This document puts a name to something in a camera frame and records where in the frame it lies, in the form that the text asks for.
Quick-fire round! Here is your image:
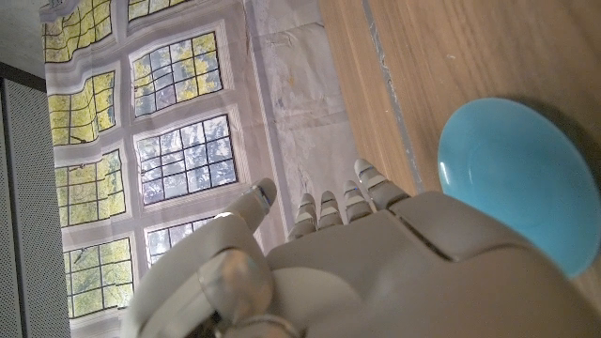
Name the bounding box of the grey perforated panel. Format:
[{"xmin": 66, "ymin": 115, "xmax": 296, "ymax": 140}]
[{"xmin": 0, "ymin": 77, "xmax": 71, "ymax": 338}]

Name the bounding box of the printed window backdrop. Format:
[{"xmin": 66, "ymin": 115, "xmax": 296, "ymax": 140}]
[{"xmin": 39, "ymin": 0, "xmax": 359, "ymax": 338}]

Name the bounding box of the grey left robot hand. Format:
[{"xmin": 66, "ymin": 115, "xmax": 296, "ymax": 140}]
[{"xmin": 120, "ymin": 158, "xmax": 601, "ymax": 338}]

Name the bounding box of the light blue plate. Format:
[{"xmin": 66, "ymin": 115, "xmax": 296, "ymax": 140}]
[{"xmin": 437, "ymin": 97, "xmax": 601, "ymax": 279}]

